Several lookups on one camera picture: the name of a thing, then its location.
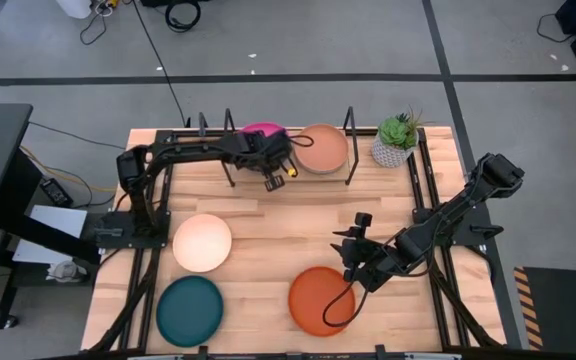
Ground white paper sheet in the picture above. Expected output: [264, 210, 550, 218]
[12, 204, 88, 266]

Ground pink plate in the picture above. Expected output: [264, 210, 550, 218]
[240, 121, 287, 139]

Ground orange plate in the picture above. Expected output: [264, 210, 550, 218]
[287, 265, 357, 338]

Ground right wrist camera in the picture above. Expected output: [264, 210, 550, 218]
[354, 211, 373, 239]

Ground green succulent plant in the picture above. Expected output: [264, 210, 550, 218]
[377, 107, 427, 151]

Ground white triangle-patterned pot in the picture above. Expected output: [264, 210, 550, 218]
[370, 130, 419, 169]

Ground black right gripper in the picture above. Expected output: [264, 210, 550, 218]
[330, 226, 409, 294]

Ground hazard-striped black mat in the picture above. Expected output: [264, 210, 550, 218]
[513, 266, 576, 354]

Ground left gripper black cable loop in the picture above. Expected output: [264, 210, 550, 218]
[287, 133, 315, 149]

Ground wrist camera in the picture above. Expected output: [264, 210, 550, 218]
[264, 173, 286, 193]
[354, 211, 373, 239]

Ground yellow floor cable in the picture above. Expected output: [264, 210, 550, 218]
[20, 144, 119, 196]

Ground coiled black cable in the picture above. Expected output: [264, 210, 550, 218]
[164, 0, 203, 34]

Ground gripper black cable loop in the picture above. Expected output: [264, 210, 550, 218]
[322, 272, 369, 329]
[287, 133, 315, 149]

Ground right gripper black cable loop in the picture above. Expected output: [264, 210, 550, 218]
[322, 272, 369, 329]

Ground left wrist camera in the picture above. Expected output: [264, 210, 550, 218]
[264, 173, 286, 193]

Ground teal plate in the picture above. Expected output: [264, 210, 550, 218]
[155, 274, 225, 348]

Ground cream plate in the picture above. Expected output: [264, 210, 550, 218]
[172, 213, 233, 274]

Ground tan terracotta plate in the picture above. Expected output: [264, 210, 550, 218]
[292, 123, 350, 175]

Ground white bin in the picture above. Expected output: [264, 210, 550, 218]
[56, 0, 93, 20]

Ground black power adapter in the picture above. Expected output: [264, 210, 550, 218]
[40, 177, 74, 209]

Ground long black floor cable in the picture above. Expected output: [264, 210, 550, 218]
[130, 0, 190, 127]

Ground black metal dish rack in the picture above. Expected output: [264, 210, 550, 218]
[195, 105, 362, 189]

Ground black table frame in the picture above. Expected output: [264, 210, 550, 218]
[83, 127, 509, 359]

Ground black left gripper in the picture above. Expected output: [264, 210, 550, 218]
[240, 132, 300, 179]

